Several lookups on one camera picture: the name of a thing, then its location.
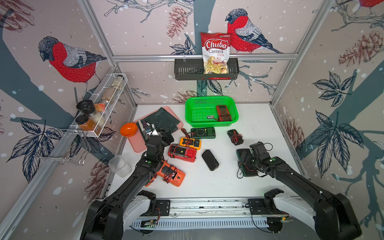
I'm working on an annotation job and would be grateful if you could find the dark green multimeter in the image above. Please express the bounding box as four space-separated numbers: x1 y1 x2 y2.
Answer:
190 127 216 139

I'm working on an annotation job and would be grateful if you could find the black wall-mounted basket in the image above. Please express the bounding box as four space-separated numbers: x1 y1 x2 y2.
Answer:
174 59 240 81

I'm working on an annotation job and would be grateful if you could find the Chuba cassava chips bag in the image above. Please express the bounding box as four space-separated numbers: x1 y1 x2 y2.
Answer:
201 33 232 74

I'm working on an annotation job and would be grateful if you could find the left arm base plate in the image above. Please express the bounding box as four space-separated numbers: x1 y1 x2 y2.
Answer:
141 200 171 217

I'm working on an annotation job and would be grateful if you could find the green plastic basket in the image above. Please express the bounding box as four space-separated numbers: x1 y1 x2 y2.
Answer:
185 96 239 128

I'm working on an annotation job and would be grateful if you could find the black rectangular case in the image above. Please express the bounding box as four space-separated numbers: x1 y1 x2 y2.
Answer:
202 150 219 171

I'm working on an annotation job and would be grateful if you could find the small black multimeter with leads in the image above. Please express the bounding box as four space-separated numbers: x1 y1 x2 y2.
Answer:
227 129 244 146

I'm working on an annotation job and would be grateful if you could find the green-black multimeter with leads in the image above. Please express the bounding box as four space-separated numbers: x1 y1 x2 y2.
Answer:
236 149 258 179

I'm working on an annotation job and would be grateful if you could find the white wire spice rack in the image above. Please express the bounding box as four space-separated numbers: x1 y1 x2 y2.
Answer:
59 73 128 138

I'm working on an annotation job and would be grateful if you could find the black-lid spice jar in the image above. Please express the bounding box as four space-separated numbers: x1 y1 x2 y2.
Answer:
76 100 98 116
75 115 97 131

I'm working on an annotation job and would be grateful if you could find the large orange multimeter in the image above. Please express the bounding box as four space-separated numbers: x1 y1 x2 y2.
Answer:
157 161 186 187

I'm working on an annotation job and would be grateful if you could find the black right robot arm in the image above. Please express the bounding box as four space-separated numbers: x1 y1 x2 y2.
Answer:
236 142 362 240

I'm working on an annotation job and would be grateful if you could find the black-lid spice jar front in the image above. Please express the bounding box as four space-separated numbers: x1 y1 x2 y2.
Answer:
75 115 97 131

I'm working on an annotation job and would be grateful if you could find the red multimeter with leads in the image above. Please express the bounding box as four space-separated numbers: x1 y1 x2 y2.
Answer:
168 144 197 163

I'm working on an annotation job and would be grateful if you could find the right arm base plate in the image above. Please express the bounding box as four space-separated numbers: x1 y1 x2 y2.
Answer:
248 198 289 216

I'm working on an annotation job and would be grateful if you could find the black-lid spice jar rear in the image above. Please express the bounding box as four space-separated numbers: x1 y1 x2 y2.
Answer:
76 100 98 116

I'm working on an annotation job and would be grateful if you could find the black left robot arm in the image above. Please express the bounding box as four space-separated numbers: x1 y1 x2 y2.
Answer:
80 131 174 240

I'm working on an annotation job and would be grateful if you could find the dark green cloth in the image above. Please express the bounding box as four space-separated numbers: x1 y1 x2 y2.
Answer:
141 108 181 133

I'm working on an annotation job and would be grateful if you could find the yellow multimeter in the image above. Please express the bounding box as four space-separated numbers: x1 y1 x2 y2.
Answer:
179 137 202 150

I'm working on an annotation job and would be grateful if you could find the orange plastic bowl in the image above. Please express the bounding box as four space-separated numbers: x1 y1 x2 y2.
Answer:
120 123 138 138

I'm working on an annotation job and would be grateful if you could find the red slim multimeter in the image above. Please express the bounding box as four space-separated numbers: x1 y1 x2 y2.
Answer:
216 105 233 122

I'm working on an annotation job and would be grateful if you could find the clear plastic cup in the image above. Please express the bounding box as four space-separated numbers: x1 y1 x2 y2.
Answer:
108 155 133 178

